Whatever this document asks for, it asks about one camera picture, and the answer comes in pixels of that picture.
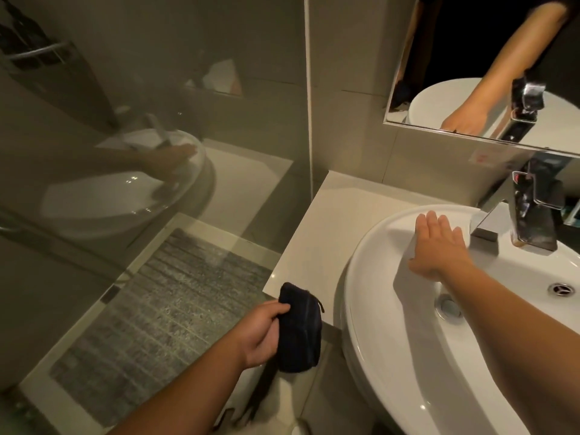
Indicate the person's right middle finger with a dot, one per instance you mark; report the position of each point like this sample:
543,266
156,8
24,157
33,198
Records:
432,222

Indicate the person's left hand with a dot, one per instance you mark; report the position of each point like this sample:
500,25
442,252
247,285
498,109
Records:
258,335

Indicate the chrome basin drain stopper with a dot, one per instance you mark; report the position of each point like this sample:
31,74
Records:
448,307

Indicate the person's right hand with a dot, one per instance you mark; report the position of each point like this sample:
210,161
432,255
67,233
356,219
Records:
442,253

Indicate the person's left forearm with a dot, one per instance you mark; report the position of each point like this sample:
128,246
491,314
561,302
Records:
190,394

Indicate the person's right little finger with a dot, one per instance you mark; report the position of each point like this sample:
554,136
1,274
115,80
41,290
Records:
457,236

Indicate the person's right forearm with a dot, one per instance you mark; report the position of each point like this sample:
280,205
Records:
521,348

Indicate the wall mirror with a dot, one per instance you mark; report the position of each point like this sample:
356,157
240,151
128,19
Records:
453,40

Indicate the person's left thumb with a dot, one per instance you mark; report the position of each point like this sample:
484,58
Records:
277,308

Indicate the white ceramic wash basin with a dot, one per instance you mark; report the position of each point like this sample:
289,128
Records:
398,357

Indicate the chrome towel rail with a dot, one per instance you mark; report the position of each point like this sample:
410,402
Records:
40,50

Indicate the glass shower partition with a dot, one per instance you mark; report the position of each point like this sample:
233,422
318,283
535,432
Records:
136,95

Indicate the chrome square faucet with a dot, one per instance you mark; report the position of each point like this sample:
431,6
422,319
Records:
532,221

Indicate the person's right thumb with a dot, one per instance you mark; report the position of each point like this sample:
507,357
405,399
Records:
416,265

